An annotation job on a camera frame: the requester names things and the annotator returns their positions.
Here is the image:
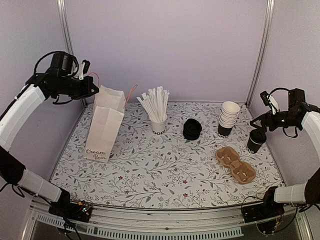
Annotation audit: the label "stack of black cup lids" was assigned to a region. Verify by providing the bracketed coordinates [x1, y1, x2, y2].
[182, 118, 202, 141]

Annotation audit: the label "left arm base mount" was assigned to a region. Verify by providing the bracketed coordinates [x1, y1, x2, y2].
[48, 189, 93, 223]

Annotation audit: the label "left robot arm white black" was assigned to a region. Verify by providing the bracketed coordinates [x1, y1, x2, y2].
[0, 50, 99, 217]

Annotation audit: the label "left aluminium frame post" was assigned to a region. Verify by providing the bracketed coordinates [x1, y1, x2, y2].
[56, 0, 88, 107]

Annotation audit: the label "brown cardboard cup carrier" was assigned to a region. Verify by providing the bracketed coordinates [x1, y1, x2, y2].
[215, 146, 256, 185]

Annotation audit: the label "black paper coffee cup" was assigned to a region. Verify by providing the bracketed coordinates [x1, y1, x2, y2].
[246, 137, 263, 154]

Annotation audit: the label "aluminium frame post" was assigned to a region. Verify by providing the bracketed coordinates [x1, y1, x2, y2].
[245, 0, 275, 108]
[56, 0, 88, 107]

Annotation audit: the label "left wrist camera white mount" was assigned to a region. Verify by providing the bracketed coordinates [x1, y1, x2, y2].
[74, 59, 91, 80]

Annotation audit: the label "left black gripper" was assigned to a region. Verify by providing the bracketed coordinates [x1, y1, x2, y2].
[54, 75, 100, 100]

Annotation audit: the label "floral table mat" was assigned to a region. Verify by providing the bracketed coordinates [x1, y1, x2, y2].
[51, 102, 284, 209]

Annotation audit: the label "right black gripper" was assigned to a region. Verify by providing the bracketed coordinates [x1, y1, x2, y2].
[250, 109, 300, 133]

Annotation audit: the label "black plastic cup lid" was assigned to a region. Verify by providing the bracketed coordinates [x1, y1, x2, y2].
[249, 129, 267, 145]

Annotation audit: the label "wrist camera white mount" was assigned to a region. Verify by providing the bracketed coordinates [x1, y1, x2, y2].
[260, 91, 280, 115]
[74, 59, 91, 80]

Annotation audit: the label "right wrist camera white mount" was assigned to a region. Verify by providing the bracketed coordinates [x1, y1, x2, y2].
[260, 91, 280, 115]

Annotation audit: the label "stack of paper cups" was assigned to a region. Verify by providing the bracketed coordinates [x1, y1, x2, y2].
[218, 101, 241, 138]

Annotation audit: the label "aluminium front rail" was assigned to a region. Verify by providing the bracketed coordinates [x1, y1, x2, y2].
[22, 199, 315, 240]

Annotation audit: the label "white cup holding straws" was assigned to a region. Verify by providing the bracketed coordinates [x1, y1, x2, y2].
[151, 118, 167, 135]

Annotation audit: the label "bundle of white wrapped straws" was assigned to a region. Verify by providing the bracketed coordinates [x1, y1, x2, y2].
[136, 86, 170, 123]

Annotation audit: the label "right aluminium frame post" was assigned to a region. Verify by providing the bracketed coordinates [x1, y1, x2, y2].
[245, 0, 275, 108]

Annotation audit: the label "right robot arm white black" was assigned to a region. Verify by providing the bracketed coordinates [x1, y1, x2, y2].
[250, 87, 320, 218]

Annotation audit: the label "white paper bag orange handles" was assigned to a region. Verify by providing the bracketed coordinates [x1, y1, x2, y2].
[84, 84, 138, 163]

